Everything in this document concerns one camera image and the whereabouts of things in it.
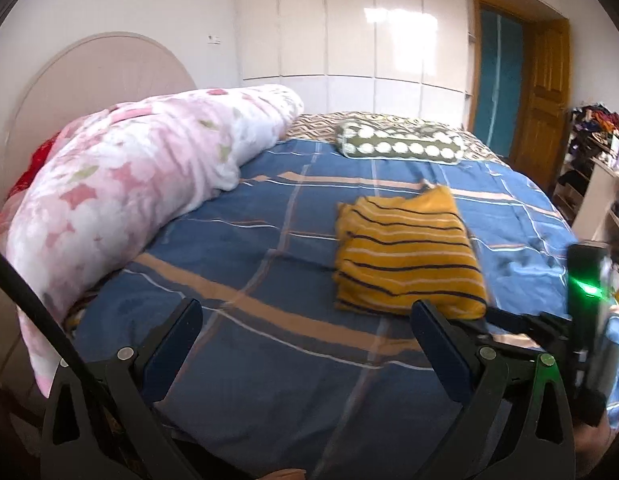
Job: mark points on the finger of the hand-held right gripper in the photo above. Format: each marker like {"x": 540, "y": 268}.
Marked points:
{"x": 519, "y": 325}

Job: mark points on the blue plaid bedsheet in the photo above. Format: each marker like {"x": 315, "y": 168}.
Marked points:
{"x": 269, "y": 340}

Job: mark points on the green dotted pillow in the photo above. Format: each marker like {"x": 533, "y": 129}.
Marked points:
{"x": 399, "y": 142}

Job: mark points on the white glossy wardrobe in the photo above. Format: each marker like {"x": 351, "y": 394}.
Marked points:
{"x": 349, "y": 25}

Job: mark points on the beige arched headboard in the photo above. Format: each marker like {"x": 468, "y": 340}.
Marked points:
{"x": 89, "y": 75}

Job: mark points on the person's right forearm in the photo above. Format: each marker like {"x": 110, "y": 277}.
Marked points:
{"x": 592, "y": 447}

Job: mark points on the wooden door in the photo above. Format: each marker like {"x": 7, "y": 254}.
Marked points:
{"x": 542, "y": 105}

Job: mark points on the teal glass door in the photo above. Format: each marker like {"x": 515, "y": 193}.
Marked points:
{"x": 499, "y": 80}

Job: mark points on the white cluttered shelf unit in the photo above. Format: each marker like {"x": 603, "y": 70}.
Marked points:
{"x": 602, "y": 180}

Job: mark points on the brown patterned sheet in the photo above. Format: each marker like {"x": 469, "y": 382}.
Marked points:
{"x": 319, "y": 127}

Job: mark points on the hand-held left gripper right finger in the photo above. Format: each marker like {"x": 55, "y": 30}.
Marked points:
{"x": 439, "y": 345}

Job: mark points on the pink floral duvet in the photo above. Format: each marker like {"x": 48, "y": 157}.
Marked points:
{"x": 119, "y": 175}

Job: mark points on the yellow striped sweater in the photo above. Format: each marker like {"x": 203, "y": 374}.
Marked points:
{"x": 404, "y": 255}

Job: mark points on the red cloth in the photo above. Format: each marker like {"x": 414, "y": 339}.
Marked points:
{"x": 34, "y": 165}

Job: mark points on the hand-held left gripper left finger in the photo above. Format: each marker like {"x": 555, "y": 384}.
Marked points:
{"x": 173, "y": 342}

